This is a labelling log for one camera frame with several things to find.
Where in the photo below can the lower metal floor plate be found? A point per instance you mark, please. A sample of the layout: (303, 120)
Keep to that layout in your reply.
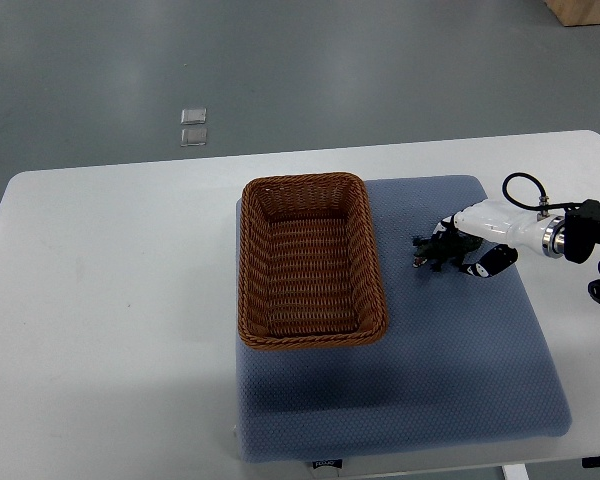
(194, 136)

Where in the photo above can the dark brown toy crocodile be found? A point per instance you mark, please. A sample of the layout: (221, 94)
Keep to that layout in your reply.
(444, 246)

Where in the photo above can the brown wicker basket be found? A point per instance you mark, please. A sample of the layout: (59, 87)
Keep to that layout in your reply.
(308, 267)

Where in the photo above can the upper metal floor plate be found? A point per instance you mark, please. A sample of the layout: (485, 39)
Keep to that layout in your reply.
(193, 116)

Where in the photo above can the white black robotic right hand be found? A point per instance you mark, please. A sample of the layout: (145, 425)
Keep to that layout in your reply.
(507, 227)

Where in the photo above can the metal floor plate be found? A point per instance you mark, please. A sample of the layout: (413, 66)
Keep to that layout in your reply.
(193, 116)
(194, 136)

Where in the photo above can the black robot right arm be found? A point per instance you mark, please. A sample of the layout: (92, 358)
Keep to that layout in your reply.
(581, 235)

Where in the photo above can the blue grey foam mat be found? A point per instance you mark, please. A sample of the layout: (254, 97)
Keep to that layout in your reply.
(463, 361)

